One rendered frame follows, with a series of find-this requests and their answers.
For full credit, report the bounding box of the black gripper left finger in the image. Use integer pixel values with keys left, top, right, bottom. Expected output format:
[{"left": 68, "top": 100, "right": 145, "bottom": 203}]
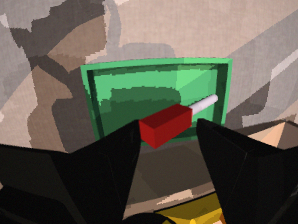
[{"left": 0, "top": 120, "right": 142, "bottom": 224}]

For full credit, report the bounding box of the green tray floor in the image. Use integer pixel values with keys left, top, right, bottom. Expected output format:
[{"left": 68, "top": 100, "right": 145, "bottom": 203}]
[{"left": 92, "top": 63, "right": 218, "bottom": 136}]

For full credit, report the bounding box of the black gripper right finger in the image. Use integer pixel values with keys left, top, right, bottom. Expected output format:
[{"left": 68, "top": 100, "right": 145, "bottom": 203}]
[{"left": 196, "top": 119, "right": 298, "bottom": 224}]

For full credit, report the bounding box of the red-headed stop pin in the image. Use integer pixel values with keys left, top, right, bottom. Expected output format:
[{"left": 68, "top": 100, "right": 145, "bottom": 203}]
[{"left": 140, "top": 95, "right": 218, "bottom": 149}]

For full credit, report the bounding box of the green tray rim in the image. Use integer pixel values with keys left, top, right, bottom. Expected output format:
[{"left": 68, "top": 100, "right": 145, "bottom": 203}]
[{"left": 80, "top": 57, "right": 233, "bottom": 143}]

